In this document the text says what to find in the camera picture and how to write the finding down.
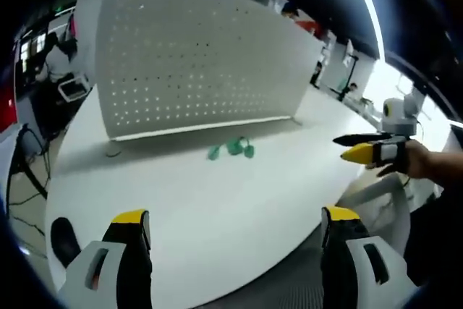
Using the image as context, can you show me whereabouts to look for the black tripod stand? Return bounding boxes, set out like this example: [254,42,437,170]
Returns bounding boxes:
[339,52,360,93]

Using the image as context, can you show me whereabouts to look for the black floor cable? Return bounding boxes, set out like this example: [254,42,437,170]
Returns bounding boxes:
[7,124,55,237]

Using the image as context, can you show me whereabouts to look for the person's black shoe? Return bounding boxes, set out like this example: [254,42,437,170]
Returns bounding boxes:
[50,216,82,270]

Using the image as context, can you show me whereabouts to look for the ceiling light strip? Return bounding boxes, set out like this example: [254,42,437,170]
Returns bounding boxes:
[342,0,386,61]

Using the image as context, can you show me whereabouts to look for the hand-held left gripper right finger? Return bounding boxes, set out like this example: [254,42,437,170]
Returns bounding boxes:
[320,206,421,309]

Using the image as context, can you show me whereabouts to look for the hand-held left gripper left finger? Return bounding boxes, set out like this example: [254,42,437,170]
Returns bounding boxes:
[56,208,153,309]

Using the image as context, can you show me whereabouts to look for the white perforated mounting plate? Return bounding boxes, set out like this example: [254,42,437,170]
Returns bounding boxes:
[94,0,327,158]

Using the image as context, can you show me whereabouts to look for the person's dark clothing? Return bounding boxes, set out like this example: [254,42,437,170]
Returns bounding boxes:
[403,177,463,288]

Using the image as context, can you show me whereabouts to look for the white tray device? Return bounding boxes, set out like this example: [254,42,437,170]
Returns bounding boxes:
[57,74,91,102]

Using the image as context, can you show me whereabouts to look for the person's right hand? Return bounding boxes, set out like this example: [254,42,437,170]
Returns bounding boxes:
[365,140,433,180]

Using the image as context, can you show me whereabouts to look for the green object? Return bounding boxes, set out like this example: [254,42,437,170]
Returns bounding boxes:
[226,136,250,156]

